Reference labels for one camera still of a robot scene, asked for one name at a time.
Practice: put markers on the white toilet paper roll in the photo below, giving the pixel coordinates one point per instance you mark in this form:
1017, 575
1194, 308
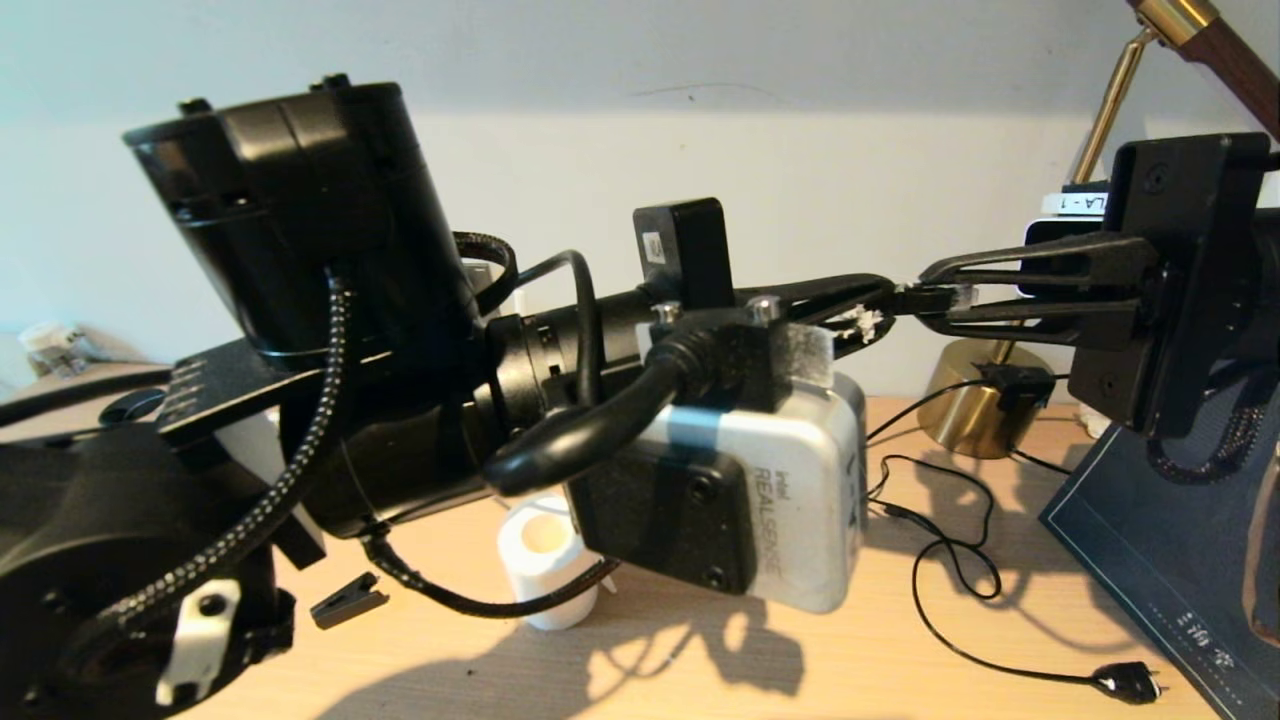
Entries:
540, 600

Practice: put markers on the black adapter on lamp base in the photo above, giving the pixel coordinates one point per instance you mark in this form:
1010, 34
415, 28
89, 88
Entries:
1015, 385

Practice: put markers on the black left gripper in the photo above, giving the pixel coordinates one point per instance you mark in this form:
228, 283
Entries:
685, 250

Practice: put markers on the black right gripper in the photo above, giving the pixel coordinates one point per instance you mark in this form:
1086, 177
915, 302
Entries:
1200, 250

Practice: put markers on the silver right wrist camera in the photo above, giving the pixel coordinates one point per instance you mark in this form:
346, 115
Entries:
1050, 232

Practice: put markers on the black plastic clip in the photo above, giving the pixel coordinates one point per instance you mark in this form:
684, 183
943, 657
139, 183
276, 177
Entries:
345, 603

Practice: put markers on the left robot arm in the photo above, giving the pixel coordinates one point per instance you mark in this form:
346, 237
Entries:
300, 220

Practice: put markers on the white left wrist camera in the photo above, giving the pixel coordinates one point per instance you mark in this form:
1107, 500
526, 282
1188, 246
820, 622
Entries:
810, 500

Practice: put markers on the small white connector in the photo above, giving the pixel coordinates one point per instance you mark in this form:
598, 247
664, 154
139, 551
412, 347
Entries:
1095, 425

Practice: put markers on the brass desk lamp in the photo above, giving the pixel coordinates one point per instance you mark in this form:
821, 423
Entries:
965, 408

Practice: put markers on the dark blue gift bag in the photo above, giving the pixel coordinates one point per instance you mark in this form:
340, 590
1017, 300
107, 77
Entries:
1150, 580

